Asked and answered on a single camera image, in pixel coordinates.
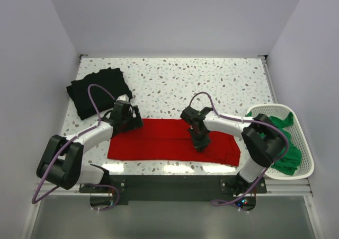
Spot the red t shirt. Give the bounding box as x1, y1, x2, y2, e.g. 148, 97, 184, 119
107, 119, 240, 166

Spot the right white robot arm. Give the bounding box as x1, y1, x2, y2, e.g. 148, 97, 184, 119
180, 106, 289, 193

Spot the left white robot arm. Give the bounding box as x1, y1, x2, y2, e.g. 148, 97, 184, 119
36, 100, 143, 192

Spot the folded black t shirt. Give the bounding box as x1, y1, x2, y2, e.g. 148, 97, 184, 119
66, 68, 132, 120

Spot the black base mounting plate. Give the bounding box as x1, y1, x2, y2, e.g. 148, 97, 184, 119
79, 175, 267, 209

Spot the green t shirt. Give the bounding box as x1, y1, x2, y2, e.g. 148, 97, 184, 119
245, 111, 302, 175

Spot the white plastic laundry basket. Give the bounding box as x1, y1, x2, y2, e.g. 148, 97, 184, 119
247, 104, 314, 180

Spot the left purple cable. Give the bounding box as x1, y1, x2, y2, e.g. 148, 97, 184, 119
31, 84, 121, 212

